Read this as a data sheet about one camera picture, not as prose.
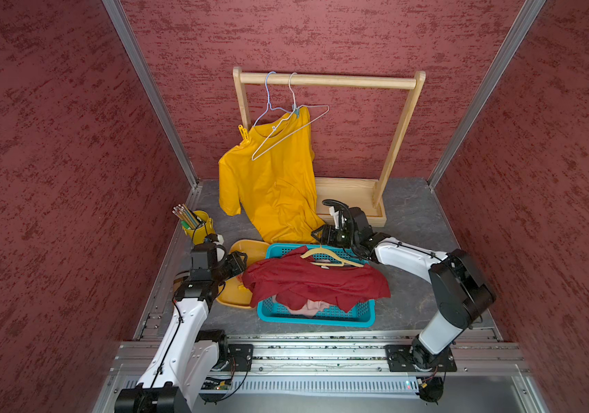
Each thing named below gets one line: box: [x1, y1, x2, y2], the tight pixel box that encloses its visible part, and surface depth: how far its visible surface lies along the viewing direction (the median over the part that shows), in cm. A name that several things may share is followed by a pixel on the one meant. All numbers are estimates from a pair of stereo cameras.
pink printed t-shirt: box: [272, 294, 330, 319], surface depth 81 cm
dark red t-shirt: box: [241, 246, 391, 313], surface depth 79 cm
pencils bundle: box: [172, 203, 205, 230], surface depth 91 cm
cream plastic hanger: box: [299, 244, 365, 268], surface depth 84 cm
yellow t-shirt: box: [217, 105, 325, 245], surface depth 98 cm
